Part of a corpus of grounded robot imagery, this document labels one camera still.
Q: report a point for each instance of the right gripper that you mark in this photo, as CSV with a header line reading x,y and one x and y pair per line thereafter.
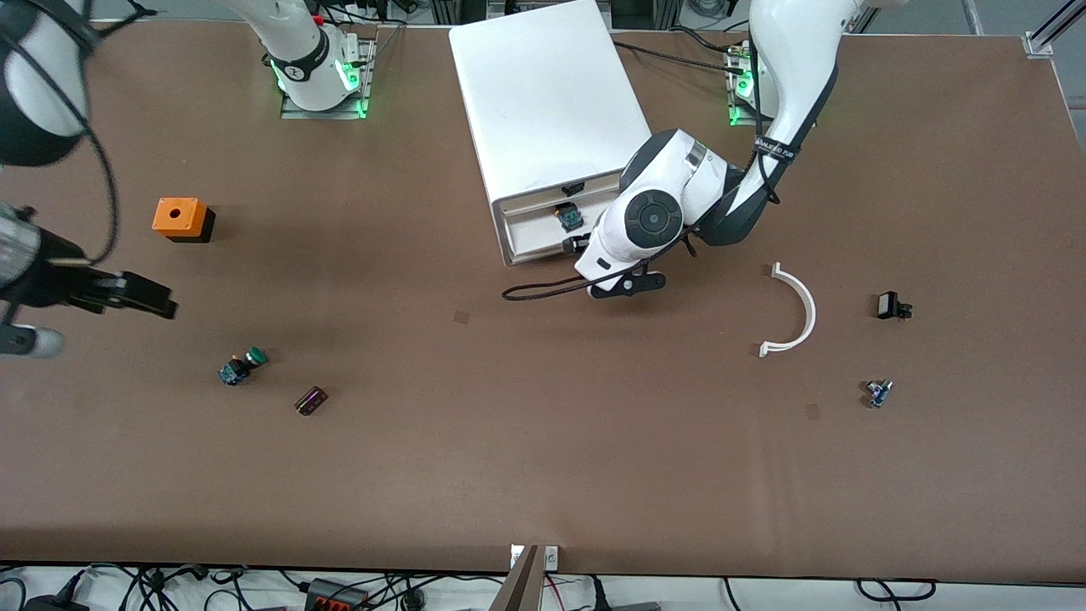
x,y
53,273

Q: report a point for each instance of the white curved plastic bracket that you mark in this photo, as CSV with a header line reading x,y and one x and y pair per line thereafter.
x,y
806,314

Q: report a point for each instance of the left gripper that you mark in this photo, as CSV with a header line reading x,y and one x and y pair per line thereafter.
x,y
576,245

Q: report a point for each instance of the orange box with hole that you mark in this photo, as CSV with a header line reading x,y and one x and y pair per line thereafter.
x,y
174,216

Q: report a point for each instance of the white post bracket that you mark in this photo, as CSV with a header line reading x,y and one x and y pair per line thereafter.
x,y
551,557

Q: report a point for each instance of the white drawer cabinet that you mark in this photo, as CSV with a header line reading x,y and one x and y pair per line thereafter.
x,y
551,93

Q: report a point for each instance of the small black component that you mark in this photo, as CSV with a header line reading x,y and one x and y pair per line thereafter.
x,y
889,305

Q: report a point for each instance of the small dark purple chip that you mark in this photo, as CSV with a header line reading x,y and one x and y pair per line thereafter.
x,y
311,400

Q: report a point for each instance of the black red power strip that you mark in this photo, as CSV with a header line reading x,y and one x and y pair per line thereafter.
x,y
335,596

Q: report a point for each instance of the metal camera post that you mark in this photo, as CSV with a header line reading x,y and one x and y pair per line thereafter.
x,y
519,585

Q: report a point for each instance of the green push button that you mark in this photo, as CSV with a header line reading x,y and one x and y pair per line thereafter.
x,y
242,365

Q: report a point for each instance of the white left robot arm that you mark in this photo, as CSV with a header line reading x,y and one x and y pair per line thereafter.
x,y
793,76

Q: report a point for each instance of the aluminium frame profile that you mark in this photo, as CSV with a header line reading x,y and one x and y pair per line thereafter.
x,y
1048,36

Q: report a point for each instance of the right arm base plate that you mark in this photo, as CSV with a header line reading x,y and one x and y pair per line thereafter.
x,y
361,106

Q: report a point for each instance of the small blue component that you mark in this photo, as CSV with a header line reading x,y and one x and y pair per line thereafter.
x,y
877,393

